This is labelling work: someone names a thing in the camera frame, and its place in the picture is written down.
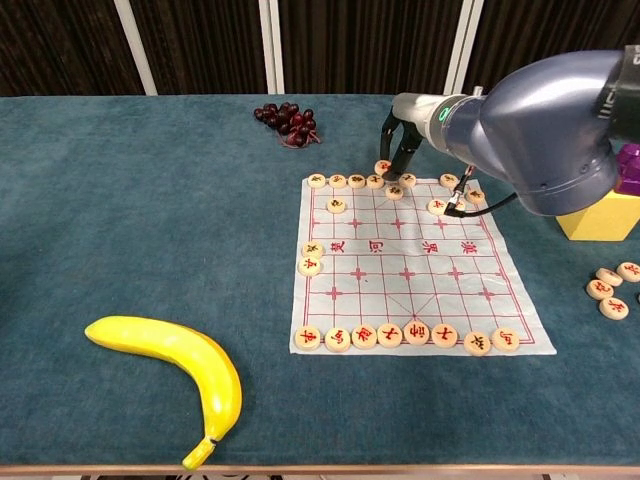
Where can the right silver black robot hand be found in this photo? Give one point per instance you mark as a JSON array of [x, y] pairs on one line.
[[407, 120]]

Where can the round wooden chess piece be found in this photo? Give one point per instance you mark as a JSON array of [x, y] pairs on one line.
[[364, 336], [356, 180], [609, 276], [316, 180], [410, 181], [390, 334], [336, 205], [438, 206], [475, 195], [338, 341], [307, 338], [476, 344], [337, 180], [381, 166], [599, 289], [614, 307], [375, 181], [310, 266], [416, 333], [449, 180], [630, 271], [444, 335], [312, 248], [461, 206], [394, 191], [506, 339]]

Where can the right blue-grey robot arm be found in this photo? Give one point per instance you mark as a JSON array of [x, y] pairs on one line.
[[540, 140]]

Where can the dark white-framed partition panel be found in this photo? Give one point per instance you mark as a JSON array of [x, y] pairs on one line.
[[370, 45], [200, 45], [550, 25], [60, 45]]

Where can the dark red grape bunch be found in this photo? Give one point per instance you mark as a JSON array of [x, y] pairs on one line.
[[287, 120]]

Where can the white chinese chess board sheet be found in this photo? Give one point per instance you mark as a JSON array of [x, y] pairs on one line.
[[385, 295]]

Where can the yellow block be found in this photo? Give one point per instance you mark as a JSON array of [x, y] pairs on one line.
[[600, 220]]

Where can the teal table cloth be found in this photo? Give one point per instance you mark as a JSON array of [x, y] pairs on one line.
[[150, 225]]

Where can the yellow banana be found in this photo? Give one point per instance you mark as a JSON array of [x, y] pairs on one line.
[[190, 350]]

